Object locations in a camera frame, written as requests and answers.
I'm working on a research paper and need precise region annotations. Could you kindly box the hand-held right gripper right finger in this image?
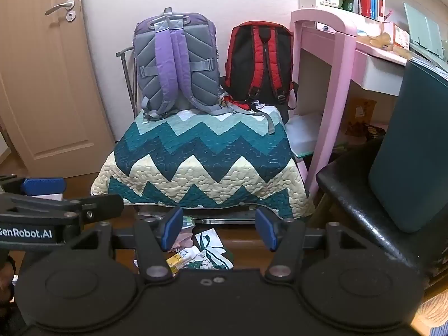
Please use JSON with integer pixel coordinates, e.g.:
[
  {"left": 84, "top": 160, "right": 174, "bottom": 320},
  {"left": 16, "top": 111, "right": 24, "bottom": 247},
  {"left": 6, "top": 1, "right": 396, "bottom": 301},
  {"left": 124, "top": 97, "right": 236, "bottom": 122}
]
[{"left": 255, "top": 207, "right": 356, "bottom": 282}]

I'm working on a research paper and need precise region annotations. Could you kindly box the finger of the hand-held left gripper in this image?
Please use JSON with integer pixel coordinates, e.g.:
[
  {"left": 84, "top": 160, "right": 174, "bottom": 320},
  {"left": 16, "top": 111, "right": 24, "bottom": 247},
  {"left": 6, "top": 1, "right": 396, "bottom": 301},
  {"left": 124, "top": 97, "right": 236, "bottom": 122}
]
[
  {"left": 0, "top": 174, "right": 67, "bottom": 197},
  {"left": 68, "top": 195, "right": 124, "bottom": 223}
]

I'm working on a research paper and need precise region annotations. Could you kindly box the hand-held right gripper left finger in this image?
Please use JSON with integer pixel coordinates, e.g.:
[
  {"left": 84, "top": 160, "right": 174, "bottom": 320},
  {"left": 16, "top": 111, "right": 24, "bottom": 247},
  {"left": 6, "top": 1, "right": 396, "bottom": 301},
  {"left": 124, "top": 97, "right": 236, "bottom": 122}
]
[{"left": 72, "top": 206, "right": 185, "bottom": 282}]

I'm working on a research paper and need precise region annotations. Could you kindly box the small yellow white bottle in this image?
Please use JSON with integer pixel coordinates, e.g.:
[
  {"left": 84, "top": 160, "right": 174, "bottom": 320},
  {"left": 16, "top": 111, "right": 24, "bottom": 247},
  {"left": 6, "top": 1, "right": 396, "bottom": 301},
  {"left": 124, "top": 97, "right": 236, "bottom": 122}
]
[{"left": 165, "top": 246, "right": 200, "bottom": 274}]

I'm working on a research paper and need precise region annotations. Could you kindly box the green white wrapper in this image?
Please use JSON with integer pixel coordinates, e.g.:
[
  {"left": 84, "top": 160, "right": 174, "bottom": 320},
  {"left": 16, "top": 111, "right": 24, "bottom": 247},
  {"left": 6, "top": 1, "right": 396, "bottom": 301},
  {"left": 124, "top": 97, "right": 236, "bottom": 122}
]
[{"left": 192, "top": 228, "right": 234, "bottom": 271}]

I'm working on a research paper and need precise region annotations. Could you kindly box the teal cream zigzag quilt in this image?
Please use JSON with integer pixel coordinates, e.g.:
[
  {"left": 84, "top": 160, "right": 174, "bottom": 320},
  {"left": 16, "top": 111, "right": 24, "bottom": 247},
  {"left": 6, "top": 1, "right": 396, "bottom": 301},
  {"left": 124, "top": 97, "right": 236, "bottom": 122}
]
[{"left": 90, "top": 107, "right": 316, "bottom": 219}]

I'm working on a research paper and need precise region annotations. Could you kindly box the beige wooden door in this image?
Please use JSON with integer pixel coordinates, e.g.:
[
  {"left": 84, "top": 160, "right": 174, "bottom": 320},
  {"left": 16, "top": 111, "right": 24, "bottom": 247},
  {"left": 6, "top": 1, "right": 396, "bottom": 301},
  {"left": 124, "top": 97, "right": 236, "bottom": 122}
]
[{"left": 0, "top": 0, "right": 116, "bottom": 179}]

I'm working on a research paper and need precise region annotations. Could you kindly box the white paper stack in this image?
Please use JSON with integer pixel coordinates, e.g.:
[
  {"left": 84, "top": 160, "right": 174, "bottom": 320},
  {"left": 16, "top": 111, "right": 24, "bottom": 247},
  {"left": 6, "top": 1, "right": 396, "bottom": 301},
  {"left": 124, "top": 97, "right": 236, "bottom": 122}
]
[{"left": 285, "top": 112, "right": 324, "bottom": 158}]

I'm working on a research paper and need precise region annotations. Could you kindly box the metal folding rack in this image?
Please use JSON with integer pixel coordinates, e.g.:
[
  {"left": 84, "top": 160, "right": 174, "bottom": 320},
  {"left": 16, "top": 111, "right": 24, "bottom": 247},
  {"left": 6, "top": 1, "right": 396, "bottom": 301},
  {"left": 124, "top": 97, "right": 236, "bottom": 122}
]
[{"left": 116, "top": 46, "right": 139, "bottom": 120}]

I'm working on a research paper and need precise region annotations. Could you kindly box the brown paper bag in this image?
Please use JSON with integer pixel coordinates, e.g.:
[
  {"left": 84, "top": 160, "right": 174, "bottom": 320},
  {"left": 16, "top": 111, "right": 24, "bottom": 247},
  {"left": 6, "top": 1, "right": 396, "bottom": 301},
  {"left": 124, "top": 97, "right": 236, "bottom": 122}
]
[{"left": 346, "top": 97, "right": 377, "bottom": 137}]

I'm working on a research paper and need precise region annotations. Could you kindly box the purple grey backpack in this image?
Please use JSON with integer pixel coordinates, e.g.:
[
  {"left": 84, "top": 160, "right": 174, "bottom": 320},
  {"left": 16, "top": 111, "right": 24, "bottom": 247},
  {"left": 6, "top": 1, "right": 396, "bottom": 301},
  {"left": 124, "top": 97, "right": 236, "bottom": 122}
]
[{"left": 132, "top": 7, "right": 275, "bottom": 137}]

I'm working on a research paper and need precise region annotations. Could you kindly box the pink desk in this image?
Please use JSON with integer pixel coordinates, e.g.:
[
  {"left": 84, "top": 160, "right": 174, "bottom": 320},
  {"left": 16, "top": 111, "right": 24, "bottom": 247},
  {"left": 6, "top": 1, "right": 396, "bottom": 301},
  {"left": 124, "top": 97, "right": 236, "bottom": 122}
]
[{"left": 290, "top": 7, "right": 421, "bottom": 200}]

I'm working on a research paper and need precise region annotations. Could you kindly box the red black backpack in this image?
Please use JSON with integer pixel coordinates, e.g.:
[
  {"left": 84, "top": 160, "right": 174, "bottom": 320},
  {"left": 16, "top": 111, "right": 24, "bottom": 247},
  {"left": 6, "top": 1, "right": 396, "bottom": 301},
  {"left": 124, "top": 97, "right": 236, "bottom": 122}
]
[{"left": 220, "top": 21, "right": 299, "bottom": 125}]

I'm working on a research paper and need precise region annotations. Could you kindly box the white desk drawer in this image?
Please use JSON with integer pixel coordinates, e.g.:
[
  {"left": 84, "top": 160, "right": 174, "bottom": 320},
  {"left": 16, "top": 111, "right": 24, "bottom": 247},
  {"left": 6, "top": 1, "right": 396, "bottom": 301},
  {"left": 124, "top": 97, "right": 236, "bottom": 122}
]
[{"left": 353, "top": 49, "right": 407, "bottom": 97}]

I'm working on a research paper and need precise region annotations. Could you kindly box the beige toy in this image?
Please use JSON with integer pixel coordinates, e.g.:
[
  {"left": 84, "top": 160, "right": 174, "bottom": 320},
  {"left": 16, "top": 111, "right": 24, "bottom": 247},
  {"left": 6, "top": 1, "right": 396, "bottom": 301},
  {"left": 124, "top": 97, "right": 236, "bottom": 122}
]
[{"left": 367, "top": 32, "right": 393, "bottom": 48}]

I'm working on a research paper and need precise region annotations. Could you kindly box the orange white box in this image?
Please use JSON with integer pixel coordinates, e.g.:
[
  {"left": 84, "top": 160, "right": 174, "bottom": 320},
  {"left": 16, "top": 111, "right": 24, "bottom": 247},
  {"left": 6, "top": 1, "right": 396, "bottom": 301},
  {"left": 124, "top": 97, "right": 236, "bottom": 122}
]
[{"left": 381, "top": 22, "right": 410, "bottom": 48}]

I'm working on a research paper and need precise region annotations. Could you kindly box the green book stand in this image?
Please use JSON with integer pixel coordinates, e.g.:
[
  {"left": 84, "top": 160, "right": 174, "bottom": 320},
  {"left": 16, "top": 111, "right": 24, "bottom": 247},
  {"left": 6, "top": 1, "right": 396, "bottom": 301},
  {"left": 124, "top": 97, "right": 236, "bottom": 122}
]
[{"left": 402, "top": 3, "right": 445, "bottom": 57}]

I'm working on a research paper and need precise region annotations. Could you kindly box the silver door handle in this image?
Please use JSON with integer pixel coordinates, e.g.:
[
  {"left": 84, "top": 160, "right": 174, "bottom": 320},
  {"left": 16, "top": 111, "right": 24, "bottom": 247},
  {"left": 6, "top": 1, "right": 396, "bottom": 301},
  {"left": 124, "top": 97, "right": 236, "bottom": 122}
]
[{"left": 45, "top": 0, "right": 76, "bottom": 15}]

